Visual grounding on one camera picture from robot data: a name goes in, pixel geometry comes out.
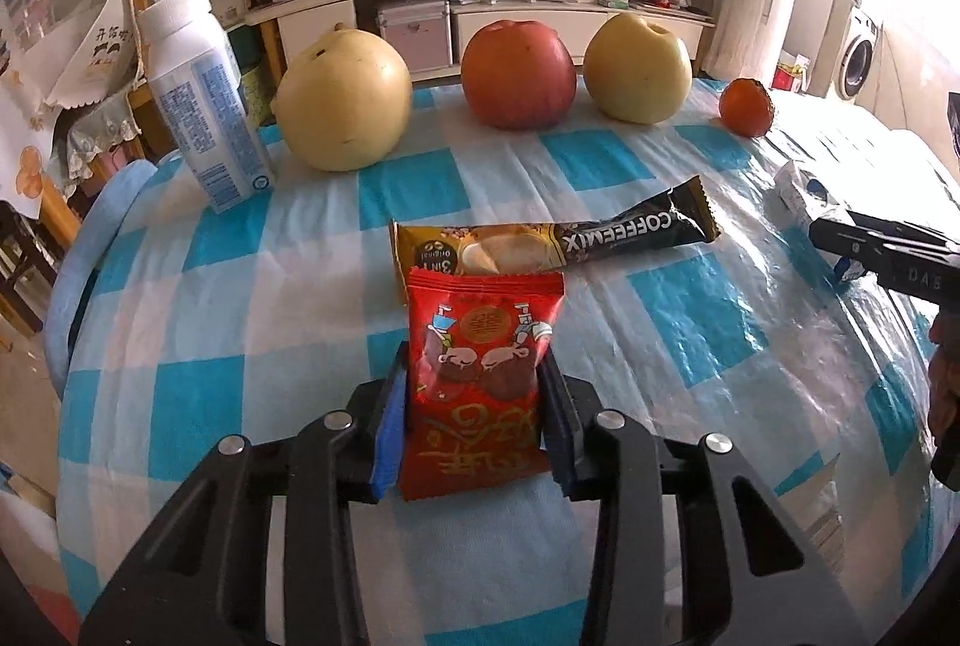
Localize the small yellow pear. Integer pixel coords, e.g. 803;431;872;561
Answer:
583;13;693;126

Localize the white yogurt bottle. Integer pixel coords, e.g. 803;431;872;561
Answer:
148;0;274;212

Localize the blue checkered tablecloth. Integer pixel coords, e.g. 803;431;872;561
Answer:
57;82;958;633

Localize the white TV cabinet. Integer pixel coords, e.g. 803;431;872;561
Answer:
245;0;715;82

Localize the coffeemix sachet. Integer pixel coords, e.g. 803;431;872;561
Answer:
389;176;721;292

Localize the large yellow pear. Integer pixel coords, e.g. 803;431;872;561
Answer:
272;29;413;173

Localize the orange tangerine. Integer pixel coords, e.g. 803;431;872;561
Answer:
719;77;775;139

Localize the light wooden chair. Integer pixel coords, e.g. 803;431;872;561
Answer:
122;0;189;161

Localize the red apple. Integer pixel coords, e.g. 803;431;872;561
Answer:
460;20;576;131

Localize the red snack packet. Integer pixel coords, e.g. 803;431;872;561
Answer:
398;268;565;501

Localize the white mesh food cover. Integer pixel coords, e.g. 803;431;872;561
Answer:
2;0;135;109

